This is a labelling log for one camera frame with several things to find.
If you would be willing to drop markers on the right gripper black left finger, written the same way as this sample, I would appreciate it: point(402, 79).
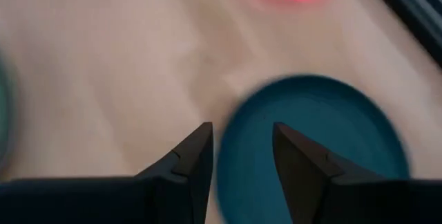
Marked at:
point(179, 196)

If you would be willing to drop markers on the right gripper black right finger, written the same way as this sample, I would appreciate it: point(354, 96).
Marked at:
point(310, 196)

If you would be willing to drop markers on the blue plastic plate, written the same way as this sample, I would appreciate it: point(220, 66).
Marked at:
point(328, 110)

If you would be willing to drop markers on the green bowl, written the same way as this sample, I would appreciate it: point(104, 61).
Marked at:
point(3, 113)

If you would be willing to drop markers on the black table edge frame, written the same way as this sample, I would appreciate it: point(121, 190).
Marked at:
point(414, 9)

